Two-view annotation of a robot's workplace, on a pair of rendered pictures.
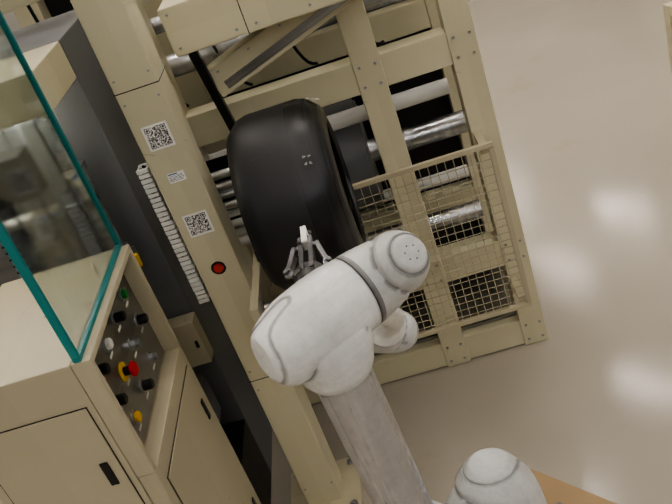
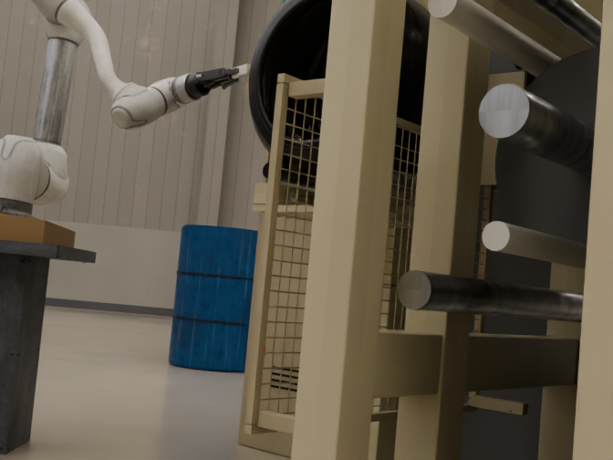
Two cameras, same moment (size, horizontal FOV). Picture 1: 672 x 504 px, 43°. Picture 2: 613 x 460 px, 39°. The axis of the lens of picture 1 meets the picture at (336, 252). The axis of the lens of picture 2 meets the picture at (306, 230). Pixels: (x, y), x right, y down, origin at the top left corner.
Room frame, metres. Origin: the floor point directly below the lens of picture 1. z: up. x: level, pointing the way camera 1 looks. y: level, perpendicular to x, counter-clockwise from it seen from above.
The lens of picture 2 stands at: (3.54, -1.98, 0.58)
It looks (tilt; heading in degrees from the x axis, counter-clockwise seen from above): 4 degrees up; 123
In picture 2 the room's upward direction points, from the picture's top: 5 degrees clockwise
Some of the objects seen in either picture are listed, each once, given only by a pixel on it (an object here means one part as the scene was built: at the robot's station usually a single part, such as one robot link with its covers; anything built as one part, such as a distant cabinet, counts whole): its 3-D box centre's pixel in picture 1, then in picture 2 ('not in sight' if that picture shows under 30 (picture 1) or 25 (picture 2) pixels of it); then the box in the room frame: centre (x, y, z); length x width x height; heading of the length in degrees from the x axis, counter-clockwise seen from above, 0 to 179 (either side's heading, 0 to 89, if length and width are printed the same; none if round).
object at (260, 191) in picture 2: not in sight; (306, 202); (2.20, 0.10, 0.83); 0.36 x 0.09 x 0.06; 83
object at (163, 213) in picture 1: (176, 235); not in sight; (2.33, 0.43, 1.19); 0.05 x 0.04 x 0.48; 173
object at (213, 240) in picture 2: not in sight; (232, 297); (-0.30, 3.09, 0.48); 1.31 x 0.81 x 0.97; 127
